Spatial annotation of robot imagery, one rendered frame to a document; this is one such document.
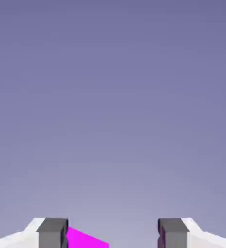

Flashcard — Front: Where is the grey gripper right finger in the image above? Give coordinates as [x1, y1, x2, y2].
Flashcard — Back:
[157, 217, 226, 248]

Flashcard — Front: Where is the large magenta box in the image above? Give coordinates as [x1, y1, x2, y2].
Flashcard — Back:
[66, 226, 110, 248]

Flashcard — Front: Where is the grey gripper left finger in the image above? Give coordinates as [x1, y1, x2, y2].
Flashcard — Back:
[0, 217, 69, 248]

